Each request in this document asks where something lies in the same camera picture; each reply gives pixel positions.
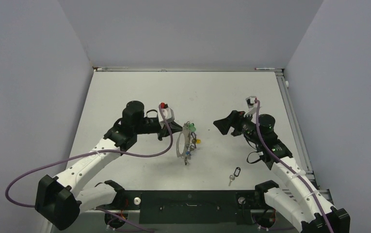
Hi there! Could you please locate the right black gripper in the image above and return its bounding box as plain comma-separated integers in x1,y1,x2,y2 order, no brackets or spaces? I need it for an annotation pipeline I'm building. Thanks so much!
214,109,264,145

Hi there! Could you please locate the green key tag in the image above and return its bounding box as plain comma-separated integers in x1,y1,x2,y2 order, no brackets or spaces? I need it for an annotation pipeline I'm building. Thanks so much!
188,123,196,133

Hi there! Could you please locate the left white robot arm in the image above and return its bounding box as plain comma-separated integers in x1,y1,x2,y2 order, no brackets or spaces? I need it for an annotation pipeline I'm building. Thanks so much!
34,100,182,231

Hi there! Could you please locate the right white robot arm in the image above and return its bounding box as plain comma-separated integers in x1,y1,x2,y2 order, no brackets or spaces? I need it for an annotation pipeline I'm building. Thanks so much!
213,110,351,233

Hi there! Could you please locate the black tag loose key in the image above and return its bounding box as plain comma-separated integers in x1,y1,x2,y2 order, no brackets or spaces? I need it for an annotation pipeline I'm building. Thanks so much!
228,167,241,186

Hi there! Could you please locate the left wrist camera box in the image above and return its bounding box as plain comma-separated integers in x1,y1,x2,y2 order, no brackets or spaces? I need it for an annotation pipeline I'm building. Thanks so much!
158,102,175,124

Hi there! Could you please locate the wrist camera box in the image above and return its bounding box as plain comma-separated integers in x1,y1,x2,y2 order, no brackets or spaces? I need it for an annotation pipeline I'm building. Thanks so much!
158,102,175,124
244,96,258,117

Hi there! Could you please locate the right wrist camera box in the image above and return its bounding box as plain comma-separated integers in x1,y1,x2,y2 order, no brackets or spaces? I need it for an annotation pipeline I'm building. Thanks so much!
244,96,258,117

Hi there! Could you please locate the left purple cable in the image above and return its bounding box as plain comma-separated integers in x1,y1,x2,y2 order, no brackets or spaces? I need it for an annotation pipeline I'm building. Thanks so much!
5,107,174,208

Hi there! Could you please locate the aluminium table frame rail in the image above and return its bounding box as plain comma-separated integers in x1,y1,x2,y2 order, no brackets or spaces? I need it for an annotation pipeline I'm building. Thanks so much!
271,70,334,219

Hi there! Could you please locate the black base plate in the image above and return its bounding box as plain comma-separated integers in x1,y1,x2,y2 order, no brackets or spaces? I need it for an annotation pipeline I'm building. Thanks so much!
103,190,275,225

